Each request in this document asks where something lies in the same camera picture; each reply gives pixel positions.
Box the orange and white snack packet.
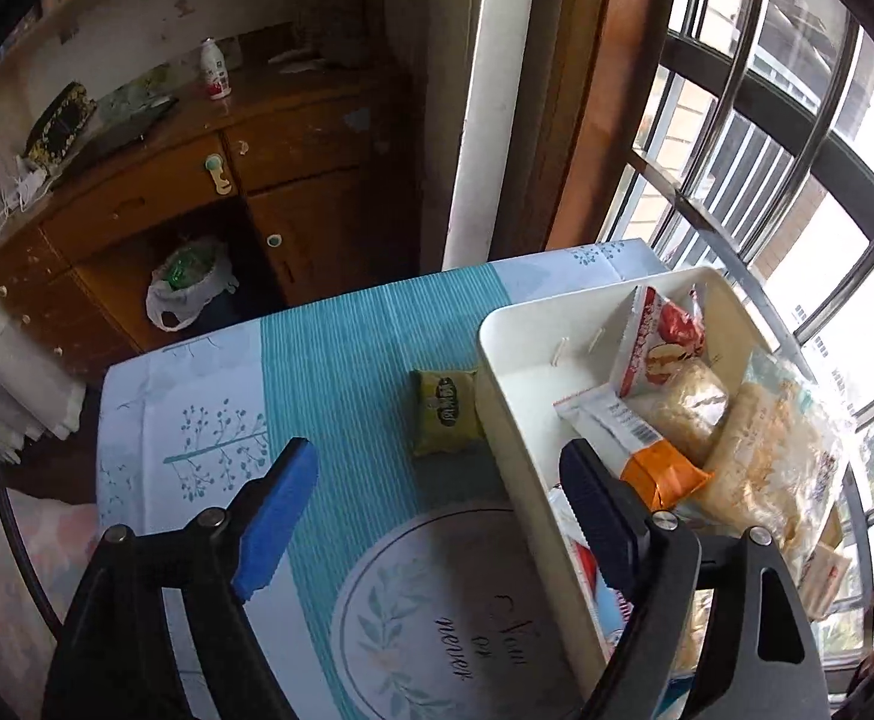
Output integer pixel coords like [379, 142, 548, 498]
[552, 382, 715, 533]

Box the blue white printed tablecloth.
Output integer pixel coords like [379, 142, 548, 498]
[95, 238, 678, 720]

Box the black cable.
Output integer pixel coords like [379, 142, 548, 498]
[0, 322, 63, 635]

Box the white curtain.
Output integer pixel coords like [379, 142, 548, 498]
[0, 187, 89, 466]

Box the white bottle with red label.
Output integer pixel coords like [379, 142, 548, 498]
[198, 37, 234, 101]

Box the green white child safety lock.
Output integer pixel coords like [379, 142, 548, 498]
[204, 154, 234, 200]

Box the pale green crumpled wrapper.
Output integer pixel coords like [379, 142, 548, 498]
[98, 66, 172, 125]

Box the white plastic bag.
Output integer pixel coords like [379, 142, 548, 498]
[146, 236, 239, 332]

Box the pink and blue blanket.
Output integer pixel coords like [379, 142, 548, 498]
[0, 487, 100, 691]

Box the window with steel grille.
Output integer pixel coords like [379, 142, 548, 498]
[594, 0, 874, 691]

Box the white face mask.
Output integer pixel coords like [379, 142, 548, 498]
[0, 157, 52, 220]

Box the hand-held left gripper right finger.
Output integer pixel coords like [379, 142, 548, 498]
[558, 439, 831, 720]

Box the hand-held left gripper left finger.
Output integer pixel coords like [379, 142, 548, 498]
[43, 437, 320, 720]

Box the brown wooden window frame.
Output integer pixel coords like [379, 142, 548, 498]
[534, 0, 678, 256]

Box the clear rice cake packet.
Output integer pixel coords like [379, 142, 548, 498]
[642, 358, 732, 462]

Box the red and white snack packet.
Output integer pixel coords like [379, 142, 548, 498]
[608, 285, 708, 398]

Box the white paper scrap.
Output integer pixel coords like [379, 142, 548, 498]
[268, 49, 329, 77]

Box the red blue snack packet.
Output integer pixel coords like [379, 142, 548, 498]
[545, 486, 636, 650]

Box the brown wooden desk with drawers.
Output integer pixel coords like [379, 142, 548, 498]
[0, 22, 415, 361]

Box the small green snack packet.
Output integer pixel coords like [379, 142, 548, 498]
[410, 367, 486, 458]

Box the black floral pouch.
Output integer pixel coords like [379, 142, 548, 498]
[23, 81, 99, 164]

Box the yellow cracker tray packet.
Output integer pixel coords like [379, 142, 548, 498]
[695, 356, 854, 563]

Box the white plastic storage bin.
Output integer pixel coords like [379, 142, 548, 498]
[476, 266, 783, 706]

